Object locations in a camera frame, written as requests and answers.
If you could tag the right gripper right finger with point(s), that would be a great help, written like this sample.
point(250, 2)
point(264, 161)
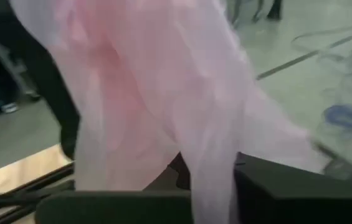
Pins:
point(288, 199)

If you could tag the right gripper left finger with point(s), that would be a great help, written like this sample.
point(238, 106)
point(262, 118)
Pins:
point(116, 208)

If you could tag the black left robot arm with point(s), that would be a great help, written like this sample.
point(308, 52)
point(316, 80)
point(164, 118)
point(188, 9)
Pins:
point(51, 99)

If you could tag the grey metal stand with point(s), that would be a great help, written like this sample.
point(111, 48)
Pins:
point(4, 62)

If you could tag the black stand legs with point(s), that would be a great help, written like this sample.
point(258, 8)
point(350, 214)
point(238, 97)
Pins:
point(273, 11)

